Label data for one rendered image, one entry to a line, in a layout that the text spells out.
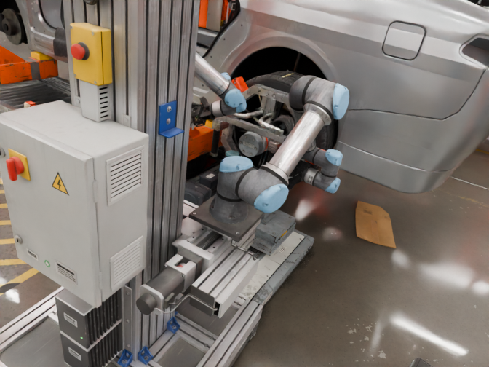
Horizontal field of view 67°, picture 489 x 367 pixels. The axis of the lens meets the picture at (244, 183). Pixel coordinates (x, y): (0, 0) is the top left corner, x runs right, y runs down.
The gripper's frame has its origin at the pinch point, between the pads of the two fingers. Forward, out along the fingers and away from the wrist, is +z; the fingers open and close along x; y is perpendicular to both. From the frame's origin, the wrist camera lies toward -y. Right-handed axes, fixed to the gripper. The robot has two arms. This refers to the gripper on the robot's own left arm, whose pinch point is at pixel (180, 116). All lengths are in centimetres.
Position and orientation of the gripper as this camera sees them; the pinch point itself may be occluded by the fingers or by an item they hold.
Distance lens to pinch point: 190.7
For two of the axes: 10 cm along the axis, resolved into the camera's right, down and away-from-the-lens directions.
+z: -9.2, 1.5, 3.7
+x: 3.8, 6.1, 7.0
